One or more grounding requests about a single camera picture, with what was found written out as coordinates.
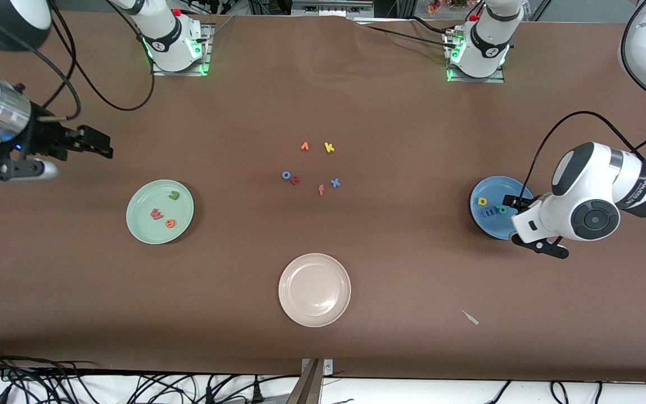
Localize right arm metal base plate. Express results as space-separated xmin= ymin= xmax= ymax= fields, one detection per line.
xmin=151 ymin=24 xmax=213 ymax=76

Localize silver table edge bracket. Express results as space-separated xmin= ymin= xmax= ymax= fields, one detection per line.
xmin=301 ymin=358 xmax=334 ymax=375

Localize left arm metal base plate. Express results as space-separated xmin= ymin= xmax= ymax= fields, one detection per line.
xmin=445 ymin=31 xmax=506 ymax=84

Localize tangled black floor cables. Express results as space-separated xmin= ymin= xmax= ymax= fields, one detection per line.
xmin=0 ymin=353 xmax=301 ymax=404

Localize orange dried flowers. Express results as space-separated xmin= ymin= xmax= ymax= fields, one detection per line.
xmin=427 ymin=0 xmax=469 ymax=15

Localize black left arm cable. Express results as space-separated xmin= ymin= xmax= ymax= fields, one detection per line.
xmin=522 ymin=0 xmax=646 ymax=197

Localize black cable on table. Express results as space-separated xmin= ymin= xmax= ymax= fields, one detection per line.
xmin=407 ymin=16 xmax=458 ymax=35
xmin=365 ymin=25 xmax=450 ymax=43

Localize beige plate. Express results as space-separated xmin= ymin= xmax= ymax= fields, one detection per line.
xmin=278 ymin=253 xmax=352 ymax=328

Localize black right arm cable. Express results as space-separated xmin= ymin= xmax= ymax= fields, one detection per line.
xmin=37 ymin=0 xmax=155 ymax=121

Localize aluminium frame crossbar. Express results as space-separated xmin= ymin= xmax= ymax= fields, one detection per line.
xmin=292 ymin=0 xmax=374 ymax=17

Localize grey metal post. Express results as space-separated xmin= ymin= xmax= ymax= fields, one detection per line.
xmin=287 ymin=359 xmax=324 ymax=404

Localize blue plate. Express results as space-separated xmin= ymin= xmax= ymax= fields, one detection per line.
xmin=469 ymin=176 xmax=537 ymax=241

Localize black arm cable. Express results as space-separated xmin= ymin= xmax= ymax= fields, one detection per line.
xmin=522 ymin=0 xmax=646 ymax=197
xmin=37 ymin=0 xmax=155 ymax=121

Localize brown table cover sheet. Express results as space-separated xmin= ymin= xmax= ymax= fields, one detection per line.
xmin=0 ymin=8 xmax=646 ymax=382

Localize light green plate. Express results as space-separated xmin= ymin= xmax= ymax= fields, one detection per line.
xmin=126 ymin=179 xmax=195 ymax=245

